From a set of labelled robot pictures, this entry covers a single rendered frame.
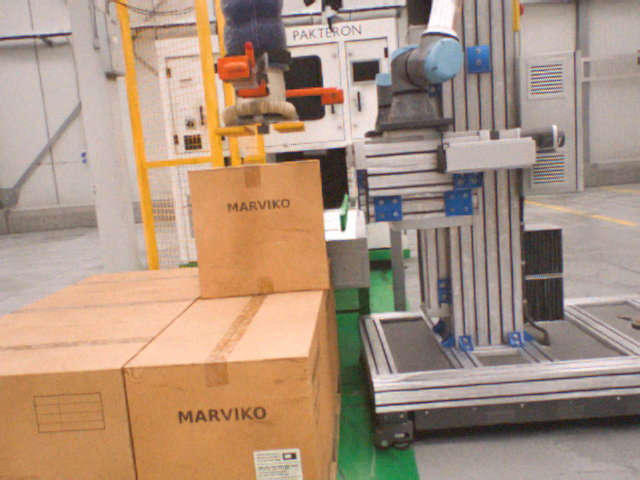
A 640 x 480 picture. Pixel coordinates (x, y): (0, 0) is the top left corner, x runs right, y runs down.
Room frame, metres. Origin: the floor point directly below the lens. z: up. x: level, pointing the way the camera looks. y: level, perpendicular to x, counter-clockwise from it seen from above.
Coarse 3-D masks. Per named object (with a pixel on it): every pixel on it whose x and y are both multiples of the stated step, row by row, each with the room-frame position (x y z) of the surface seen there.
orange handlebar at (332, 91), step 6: (228, 66) 1.45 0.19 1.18; (234, 66) 1.45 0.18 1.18; (240, 66) 1.45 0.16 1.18; (246, 66) 1.46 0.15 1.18; (228, 72) 1.47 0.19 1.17; (252, 72) 1.57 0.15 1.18; (258, 84) 1.73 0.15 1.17; (288, 90) 2.14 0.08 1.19; (294, 90) 2.14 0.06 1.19; (300, 90) 2.14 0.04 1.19; (306, 90) 2.14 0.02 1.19; (312, 90) 2.14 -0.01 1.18; (318, 90) 2.14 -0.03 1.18; (324, 90) 2.14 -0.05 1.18; (330, 90) 2.14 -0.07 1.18; (336, 90) 2.15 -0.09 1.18; (288, 96) 2.15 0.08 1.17; (294, 96) 2.14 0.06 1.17; (300, 96) 2.15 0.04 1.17; (330, 96) 2.28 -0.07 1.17; (336, 96) 2.27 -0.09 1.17
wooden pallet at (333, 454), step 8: (336, 384) 2.03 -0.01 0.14; (336, 392) 1.98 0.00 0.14; (336, 400) 2.18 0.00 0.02; (336, 408) 2.11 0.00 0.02; (336, 416) 2.04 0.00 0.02; (336, 424) 1.85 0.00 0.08; (336, 432) 1.83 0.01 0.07; (336, 440) 1.79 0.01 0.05; (336, 448) 1.77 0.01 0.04; (336, 456) 1.74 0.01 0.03; (328, 464) 1.48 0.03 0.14; (336, 464) 1.71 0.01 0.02; (328, 472) 1.44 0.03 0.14; (336, 472) 1.68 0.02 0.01
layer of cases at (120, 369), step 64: (0, 320) 1.75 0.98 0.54; (64, 320) 1.68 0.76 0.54; (128, 320) 1.62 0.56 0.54; (192, 320) 1.56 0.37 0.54; (256, 320) 1.51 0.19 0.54; (320, 320) 1.58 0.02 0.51; (0, 384) 1.24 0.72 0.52; (64, 384) 1.23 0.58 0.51; (128, 384) 1.22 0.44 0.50; (192, 384) 1.21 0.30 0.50; (256, 384) 1.20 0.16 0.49; (320, 384) 1.43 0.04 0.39; (0, 448) 1.24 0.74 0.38; (64, 448) 1.23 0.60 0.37; (128, 448) 1.22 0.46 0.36; (192, 448) 1.21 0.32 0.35; (256, 448) 1.20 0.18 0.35; (320, 448) 1.29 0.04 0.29
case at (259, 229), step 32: (192, 192) 1.80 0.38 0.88; (224, 192) 1.80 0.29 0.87; (256, 192) 1.80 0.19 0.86; (288, 192) 1.80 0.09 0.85; (320, 192) 1.80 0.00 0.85; (224, 224) 1.80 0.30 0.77; (256, 224) 1.80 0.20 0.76; (288, 224) 1.80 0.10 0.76; (320, 224) 1.80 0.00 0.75; (224, 256) 1.80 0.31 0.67; (256, 256) 1.80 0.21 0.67; (288, 256) 1.80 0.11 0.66; (320, 256) 1.80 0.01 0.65; (224, 288) 1.80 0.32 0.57; (256, 288) 1.80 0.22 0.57; (288, 288) 1.80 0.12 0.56; (320, 288) 1.80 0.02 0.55
